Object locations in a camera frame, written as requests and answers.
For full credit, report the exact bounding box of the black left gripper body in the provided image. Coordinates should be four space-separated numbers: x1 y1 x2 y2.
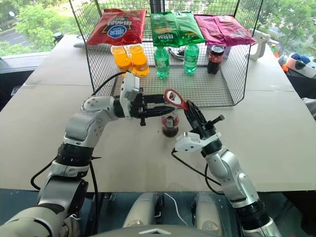
130 87 150 127

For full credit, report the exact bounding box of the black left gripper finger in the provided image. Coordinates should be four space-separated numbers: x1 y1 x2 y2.
144 94 167 105
147 106 175 118

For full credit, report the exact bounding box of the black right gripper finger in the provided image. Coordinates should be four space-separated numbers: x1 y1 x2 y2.
188 100 208 129
183 100 199 130

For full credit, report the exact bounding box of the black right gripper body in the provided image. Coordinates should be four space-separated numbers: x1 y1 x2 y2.
197 114 226 140

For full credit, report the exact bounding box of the glass cola bottle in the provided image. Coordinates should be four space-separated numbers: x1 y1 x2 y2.
160 107 179 138

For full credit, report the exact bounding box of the green soda plastic bottle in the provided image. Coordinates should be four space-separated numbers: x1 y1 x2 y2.
153 46 171 80
183 43 200 76

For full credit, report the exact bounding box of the orange soda plastic bottle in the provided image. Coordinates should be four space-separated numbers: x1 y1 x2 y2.
110 45 133 73
128 44 151 77

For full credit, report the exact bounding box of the plastic cola bottle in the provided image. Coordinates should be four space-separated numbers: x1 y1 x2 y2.
206 45 226 76

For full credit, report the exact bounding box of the black handheld tool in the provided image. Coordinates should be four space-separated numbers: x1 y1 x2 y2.
167 47 187 61

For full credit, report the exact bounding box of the green chips bag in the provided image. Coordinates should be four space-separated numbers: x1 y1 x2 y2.
150 11 206 48

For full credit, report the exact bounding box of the red chips bag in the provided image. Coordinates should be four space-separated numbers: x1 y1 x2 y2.
85 9 148 46

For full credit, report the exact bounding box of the silver rounded right leg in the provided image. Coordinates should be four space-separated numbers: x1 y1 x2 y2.
191 192 223 236

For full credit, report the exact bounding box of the silver rounded leg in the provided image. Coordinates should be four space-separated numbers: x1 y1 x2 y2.
191 192 223 236
122 192 165 229

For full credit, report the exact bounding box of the purple chips bag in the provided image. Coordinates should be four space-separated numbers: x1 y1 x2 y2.
194 14 258 46

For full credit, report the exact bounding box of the white pistol-shaped device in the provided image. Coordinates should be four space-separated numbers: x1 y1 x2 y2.
245 28 270 61

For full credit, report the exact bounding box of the small green orange object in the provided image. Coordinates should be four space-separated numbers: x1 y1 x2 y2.
270 43 281 57

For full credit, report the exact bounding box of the silver rounded left leg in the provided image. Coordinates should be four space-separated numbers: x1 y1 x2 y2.
122 192 165 229

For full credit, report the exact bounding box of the tray with coloured balls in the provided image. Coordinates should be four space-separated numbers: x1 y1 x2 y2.
278 52 311 73

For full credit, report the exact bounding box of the grey robot torso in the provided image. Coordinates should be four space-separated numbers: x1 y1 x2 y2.
91 223 215 237

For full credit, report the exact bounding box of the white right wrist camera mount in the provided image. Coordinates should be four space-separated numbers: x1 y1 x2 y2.
174 131 222 154

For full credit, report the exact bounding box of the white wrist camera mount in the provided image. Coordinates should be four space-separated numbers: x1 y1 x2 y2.
174 131 222 154
119 72 141 119

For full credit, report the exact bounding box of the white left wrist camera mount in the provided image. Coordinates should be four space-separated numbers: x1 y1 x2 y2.
119 72 141 119

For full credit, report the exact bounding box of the black wire mesh rack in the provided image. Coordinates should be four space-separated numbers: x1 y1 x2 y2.
68 0 264 108

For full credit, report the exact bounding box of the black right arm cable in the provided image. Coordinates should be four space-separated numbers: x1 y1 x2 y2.
171 149 226 196

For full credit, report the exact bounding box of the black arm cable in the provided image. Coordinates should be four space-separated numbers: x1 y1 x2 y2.
171 149 226 196
30 71 128 237

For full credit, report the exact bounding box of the thin white cable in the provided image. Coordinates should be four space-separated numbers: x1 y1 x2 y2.
163 192 190 227

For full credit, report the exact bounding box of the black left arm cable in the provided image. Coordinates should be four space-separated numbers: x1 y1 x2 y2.
30 71 128 237

